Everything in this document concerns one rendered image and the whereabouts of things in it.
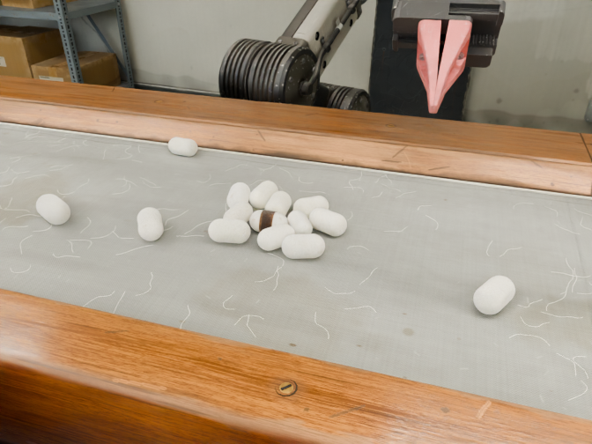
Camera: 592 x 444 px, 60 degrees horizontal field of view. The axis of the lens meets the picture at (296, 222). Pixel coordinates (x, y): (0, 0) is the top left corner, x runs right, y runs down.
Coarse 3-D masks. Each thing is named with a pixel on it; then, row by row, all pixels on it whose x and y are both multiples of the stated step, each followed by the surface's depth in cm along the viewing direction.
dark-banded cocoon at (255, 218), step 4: (256, 212) 44; (260, 212) 44; (276, 212) 44; (280, 212) 45; (252, 216) 44; (256, 216) 44; (276, 216) 44; (280, 216) 44; (284, 216) 44; (252, 220) 44; (256, 220) 44; (272, 220) 44; (276, 220) 44; (280, 220) 44; (284, 220) 44; (252, 224) 44; (256, 224) 44; (272, 224) 44; (276, 224) 44; (256, 228) 44
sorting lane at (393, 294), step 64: (0, 128) 66; (0, 192) 52; (64, 192) 52; (128, 192) 52; (192, 192) 52; (320, 192) 52; (384, 192) 52; (448, 192) 52; (512, 192) 52; (0, 256) 42; (64, 256) 42; (128, 256) 42; (192, 256) 42; (256, 256) 42; (320, 256) 42; (384, 256) 42; (448, 256) 42; (512, 256) 42; (576, 256) 42; (192, 320) 36; (256, 320) 36; (320, 320) 36; (384, 320) 36; (448, 320) 36; (512, 320) 36; (576, 320) 36; (448, 384) 31; (512, 384) 31; (576, 384) 31
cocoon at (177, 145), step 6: (174, 138) 58; (180, 138) 58; (168, 144) 58; (174, 144) 58; (180, 144) 58; (186, 144) 58; (192, 144) 58; (174, 150) 58; (180, 150) 58; (186, 150) 58; (192, 150) 58
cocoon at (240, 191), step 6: (234, 186) 49; (240, 186) 48; (246, 186) 49; (234, 192) 47; (240, 192) 48; (246, 192) 48; (228, 198) 47; (234, 198) 47; (240, 198) 47; (246, 198) 48; (228, 204) 48
